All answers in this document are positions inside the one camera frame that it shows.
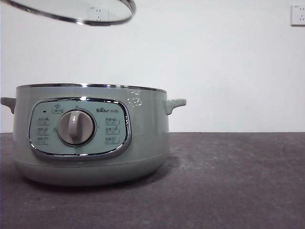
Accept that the glass lid with green knob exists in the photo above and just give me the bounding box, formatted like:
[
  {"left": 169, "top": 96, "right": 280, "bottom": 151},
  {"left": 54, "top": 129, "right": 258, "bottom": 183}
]
[{"left": 0, "top": 0, "right": 137, "bottom": 26}]

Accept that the pale green electric cooking pot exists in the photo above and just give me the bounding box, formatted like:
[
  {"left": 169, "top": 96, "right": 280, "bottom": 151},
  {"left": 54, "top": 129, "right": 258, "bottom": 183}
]
[{"left": 0, "top": 83, "right": 187, "bottom": 187}]

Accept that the white wall socket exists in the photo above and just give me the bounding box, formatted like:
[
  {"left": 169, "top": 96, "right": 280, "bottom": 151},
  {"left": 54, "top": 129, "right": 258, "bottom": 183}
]
[
  {"left": 89, "top": 5, "right": 110, "bottom": 24},
  {"left": 290, "top": 4, "right": 305, "bottom": 27}
]

